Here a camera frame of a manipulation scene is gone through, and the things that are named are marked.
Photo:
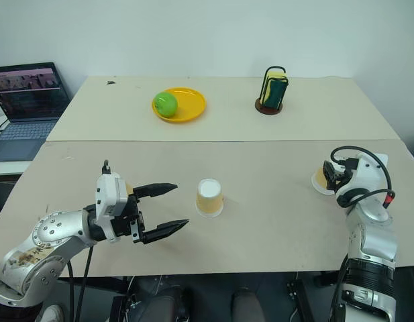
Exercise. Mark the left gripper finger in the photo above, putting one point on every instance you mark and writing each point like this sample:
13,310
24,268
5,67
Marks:
163,229
153,190

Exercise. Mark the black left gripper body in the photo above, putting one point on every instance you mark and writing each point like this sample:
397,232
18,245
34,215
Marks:
126,225

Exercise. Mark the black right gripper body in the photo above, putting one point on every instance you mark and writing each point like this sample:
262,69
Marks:
341,174

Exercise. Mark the yellow paper cup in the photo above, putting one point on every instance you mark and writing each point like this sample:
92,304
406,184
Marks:
318,180
210,201

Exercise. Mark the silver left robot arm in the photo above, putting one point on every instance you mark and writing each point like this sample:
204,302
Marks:
45,234

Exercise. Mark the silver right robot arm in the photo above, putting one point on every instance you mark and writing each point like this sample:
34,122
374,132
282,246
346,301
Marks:
371,234

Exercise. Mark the black rounded seat shape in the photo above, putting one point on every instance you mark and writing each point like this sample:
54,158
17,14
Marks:
163,305

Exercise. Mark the green apple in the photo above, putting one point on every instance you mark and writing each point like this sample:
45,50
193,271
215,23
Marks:
165,104

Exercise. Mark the yellow green scouring sponge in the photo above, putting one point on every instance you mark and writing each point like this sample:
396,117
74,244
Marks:
276,94

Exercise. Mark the yellow plastic plate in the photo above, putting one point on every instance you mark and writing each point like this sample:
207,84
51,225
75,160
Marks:
191,104

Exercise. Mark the white shoe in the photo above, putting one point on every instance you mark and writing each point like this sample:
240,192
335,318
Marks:
54,314

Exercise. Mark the blue grey laptop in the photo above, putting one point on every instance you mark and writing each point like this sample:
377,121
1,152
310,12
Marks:
25,100

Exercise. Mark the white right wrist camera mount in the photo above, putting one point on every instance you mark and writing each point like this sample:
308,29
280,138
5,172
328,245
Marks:
367,171

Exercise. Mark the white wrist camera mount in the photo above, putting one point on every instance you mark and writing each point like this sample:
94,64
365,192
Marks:
367,171
107,194

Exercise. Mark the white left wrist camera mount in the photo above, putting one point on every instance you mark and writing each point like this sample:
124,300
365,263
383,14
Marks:
107,194

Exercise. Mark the black table frame bracket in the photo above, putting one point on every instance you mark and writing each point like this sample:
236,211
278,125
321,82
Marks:
299,298

